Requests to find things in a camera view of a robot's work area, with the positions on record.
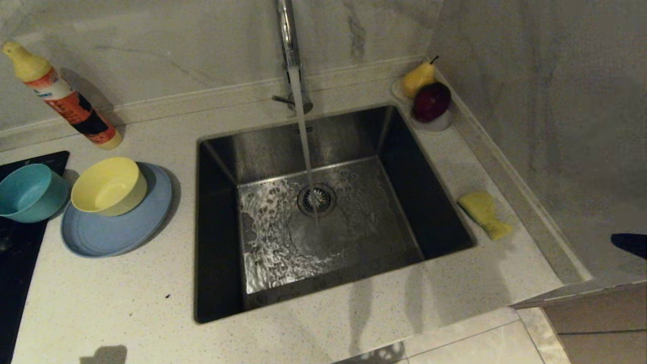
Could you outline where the black induction cooktop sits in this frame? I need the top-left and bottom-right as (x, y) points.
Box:
(0, 150), (71, 364)

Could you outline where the yellow sponge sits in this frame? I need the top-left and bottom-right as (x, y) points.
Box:
(457, 191), (513, 241)

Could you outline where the chrome faucet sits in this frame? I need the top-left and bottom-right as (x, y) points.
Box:
(271, 0), (314, 115)

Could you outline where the stainless steel sink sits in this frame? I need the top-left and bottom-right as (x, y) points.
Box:
(194, 104), (477, 324)

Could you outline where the teal plastic bowl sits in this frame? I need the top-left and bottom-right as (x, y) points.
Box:
(0, 163), (70, 223)

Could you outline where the metal sink drain strainer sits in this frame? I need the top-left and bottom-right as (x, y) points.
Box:
(297, 183), (337, 218)

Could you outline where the orange-label dish soap bottle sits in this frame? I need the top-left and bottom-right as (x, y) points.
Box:
(3, 41), (124, 151)

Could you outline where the white fruit dish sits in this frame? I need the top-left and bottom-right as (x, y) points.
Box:
(390, 78), (454, 133)

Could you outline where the yellow pear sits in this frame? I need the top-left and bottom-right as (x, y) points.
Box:
(401, 55), (439, 99)

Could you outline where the light blue plate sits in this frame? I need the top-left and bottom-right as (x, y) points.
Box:
(61, 162), (174, 258)

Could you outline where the dark red apple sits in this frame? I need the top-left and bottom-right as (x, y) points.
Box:
(412, 81), (453, 123)

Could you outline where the yellow plastic bowl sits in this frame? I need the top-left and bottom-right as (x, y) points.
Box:
(71, 157), (148, 217)

